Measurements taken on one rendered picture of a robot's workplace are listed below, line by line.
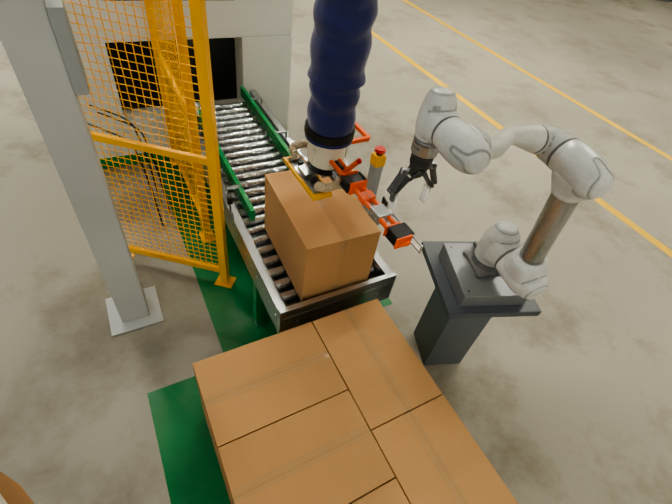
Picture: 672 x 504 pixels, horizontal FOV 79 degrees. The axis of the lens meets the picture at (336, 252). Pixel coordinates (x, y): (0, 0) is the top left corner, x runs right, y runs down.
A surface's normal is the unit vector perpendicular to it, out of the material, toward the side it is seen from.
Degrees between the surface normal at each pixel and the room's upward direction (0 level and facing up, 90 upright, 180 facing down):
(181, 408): 0
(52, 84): 90
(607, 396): 0
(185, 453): 0
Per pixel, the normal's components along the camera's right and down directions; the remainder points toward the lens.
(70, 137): 0.45, 0.68
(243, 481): 0.13, -0.69
